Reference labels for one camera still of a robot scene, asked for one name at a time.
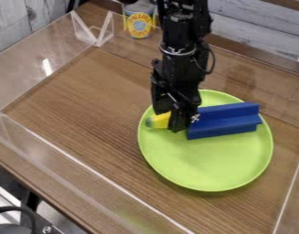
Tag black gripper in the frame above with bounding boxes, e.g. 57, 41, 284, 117
150, 48, 210, 133

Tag yellow toy banana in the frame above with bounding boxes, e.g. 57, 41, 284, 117
146, 112, 172, 129

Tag blue foam block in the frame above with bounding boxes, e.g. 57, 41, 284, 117
188, 102, 264, 140

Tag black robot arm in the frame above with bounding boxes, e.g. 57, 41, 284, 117
150, 0, 217, 133

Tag green round plate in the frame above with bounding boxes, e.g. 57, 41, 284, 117
137, 89, 276, 193

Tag yellow labelled tin can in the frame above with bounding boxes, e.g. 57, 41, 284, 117
122, 0, 157, 39

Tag black cable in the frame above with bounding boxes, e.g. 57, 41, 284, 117
0, 205, 37, 234

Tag black metal bracket with bolt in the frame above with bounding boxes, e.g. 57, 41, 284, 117
33, 214, 65, 234

